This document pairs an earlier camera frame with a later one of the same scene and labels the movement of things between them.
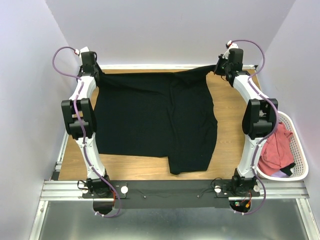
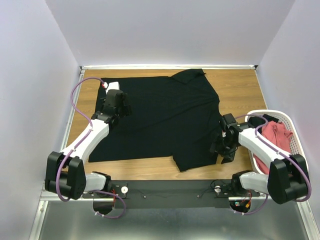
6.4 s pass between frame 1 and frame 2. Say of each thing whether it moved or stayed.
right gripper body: moved
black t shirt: moved
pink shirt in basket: stayed
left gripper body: moved
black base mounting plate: stayed
